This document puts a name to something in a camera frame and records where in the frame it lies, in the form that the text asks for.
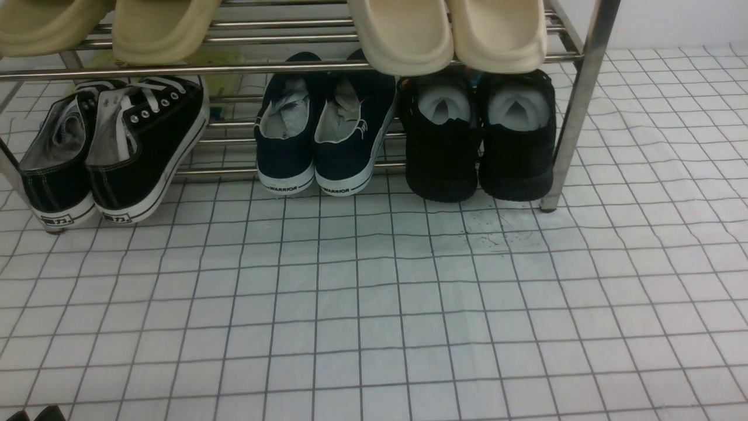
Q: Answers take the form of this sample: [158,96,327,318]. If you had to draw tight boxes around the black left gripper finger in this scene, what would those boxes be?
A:
[6,410,30,421]

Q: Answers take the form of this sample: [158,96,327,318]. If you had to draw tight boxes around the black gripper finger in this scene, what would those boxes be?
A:
[34,405,66,421]

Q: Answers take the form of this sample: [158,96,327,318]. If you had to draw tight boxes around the black knit sneaker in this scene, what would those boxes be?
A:
[475,70,557,202]
[396,69,482,203]

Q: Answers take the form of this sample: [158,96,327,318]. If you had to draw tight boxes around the yellow-green package behind rack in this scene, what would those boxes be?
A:
[186,48,246,112]

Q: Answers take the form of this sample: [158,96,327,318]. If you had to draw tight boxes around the silver metal shoe rack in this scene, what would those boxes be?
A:
[2,1,619,213]

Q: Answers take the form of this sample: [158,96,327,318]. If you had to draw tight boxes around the white grid floor cloth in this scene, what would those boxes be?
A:
[1,45,747,420]

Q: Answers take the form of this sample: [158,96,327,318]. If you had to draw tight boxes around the black canvas sneaker left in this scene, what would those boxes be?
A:
[19,80,126,229]

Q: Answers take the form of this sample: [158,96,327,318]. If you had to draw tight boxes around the black canvas sneaker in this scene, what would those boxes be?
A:
[85,75,209,225]
[19,80,126,229]

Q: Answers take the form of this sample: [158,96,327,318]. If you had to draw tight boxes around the black canvas sneaker right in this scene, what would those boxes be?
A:
[85,75,209,225]

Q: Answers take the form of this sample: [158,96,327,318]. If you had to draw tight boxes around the navy slip-on shoe left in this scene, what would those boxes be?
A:
[254,70,329,195]

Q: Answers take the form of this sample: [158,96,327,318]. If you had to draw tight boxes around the navy slip-on shoe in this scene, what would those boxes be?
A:
[254,70,329,195]
[313,70,398,196]

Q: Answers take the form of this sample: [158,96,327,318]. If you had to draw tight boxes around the olive slipper far left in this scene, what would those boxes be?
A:
[1,1,115,57]

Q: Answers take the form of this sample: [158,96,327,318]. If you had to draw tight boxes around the olive slipper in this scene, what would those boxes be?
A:
[110,1,221,65]
[1,1,115,57]

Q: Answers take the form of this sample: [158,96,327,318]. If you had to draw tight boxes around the navy slip-on shoe right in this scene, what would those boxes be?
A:
[313,70,398,196]

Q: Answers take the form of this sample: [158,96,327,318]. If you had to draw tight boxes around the cream slipper left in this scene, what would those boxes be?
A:
[347,1,454,77]

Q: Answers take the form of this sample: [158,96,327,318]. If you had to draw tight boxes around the cream slipper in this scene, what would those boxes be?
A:
[347,1,454,77]
[447,1,548,74]

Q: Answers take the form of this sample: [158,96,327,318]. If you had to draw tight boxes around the cream slipper right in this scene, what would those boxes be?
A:
[447,1,548,74]

